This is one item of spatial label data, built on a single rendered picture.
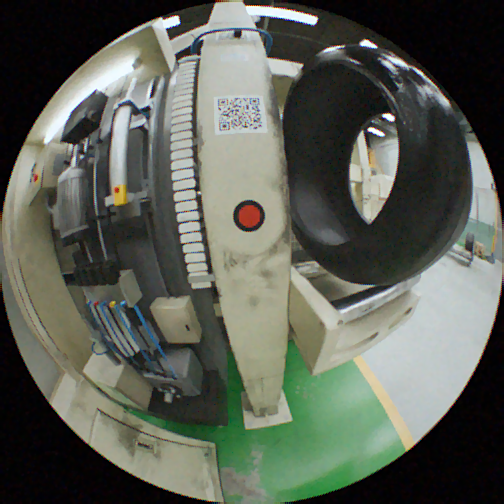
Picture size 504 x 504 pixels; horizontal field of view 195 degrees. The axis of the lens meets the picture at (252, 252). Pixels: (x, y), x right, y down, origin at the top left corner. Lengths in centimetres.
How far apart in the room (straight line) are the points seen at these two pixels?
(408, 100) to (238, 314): 40
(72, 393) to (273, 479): 97
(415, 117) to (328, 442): 119
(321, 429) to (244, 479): 52
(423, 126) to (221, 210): 27
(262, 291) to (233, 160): 21
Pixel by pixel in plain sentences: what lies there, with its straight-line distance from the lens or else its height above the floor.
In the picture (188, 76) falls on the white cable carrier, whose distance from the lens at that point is 35.
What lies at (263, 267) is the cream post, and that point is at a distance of 23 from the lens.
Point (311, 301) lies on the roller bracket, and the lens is 21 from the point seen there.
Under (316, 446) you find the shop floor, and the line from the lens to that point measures 110.
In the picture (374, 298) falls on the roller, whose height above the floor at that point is 92.
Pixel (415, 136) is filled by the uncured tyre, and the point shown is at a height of 115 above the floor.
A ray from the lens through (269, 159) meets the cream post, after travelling 23.
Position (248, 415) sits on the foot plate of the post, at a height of 1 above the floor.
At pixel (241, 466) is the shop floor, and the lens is 109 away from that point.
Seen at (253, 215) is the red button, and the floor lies 106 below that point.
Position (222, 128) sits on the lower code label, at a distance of 24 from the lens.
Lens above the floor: 107
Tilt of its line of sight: 17 degrees down
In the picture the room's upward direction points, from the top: 5 degrees counter-clockwise
